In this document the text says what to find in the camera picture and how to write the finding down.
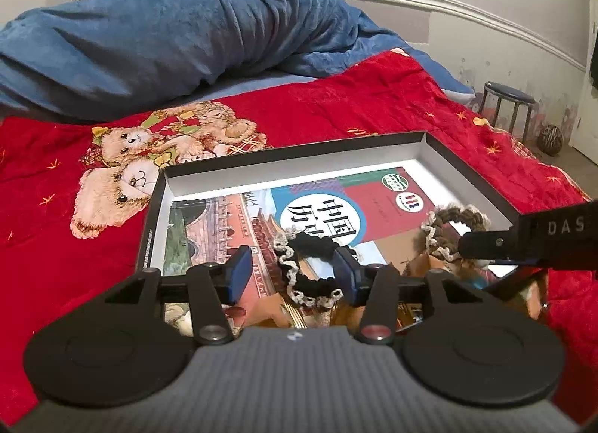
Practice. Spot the white door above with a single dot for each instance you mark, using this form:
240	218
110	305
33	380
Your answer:
588	110

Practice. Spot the black shallow cardboard box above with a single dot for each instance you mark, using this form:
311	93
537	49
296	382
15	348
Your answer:
280	171

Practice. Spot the colourful illustrated book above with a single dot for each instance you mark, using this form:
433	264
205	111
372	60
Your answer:
373	199

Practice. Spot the dark metal stool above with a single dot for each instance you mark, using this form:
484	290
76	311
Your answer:
509	94

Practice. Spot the brown scrunchie with cream trim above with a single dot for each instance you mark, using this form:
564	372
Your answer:
467	215

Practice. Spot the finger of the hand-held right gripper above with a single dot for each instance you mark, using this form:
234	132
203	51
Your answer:
490	243

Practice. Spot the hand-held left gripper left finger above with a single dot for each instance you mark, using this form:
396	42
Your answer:
240	270

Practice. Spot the black scrunchie with cream trim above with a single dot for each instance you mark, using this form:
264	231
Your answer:
303	241

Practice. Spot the red bear printed blanket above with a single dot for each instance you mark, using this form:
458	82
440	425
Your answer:
46	157

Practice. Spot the brown patterned ball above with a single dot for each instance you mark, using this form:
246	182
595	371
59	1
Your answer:
550	137

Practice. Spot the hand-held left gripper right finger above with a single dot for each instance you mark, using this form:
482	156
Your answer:
343	274

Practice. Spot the blue plush duvet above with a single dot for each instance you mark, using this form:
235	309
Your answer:
187	26

